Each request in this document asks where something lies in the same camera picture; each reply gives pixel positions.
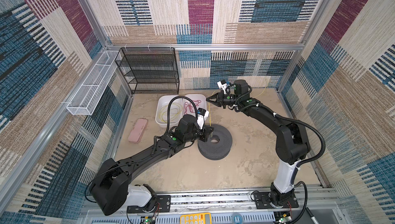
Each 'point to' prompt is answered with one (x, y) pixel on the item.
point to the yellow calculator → (196, 218)
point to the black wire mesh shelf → (150, 70)
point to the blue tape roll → (237, 218)
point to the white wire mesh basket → (84, 101)
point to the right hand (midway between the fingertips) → (207, 99)
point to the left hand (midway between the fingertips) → (215, 129)
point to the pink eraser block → (138, 130)
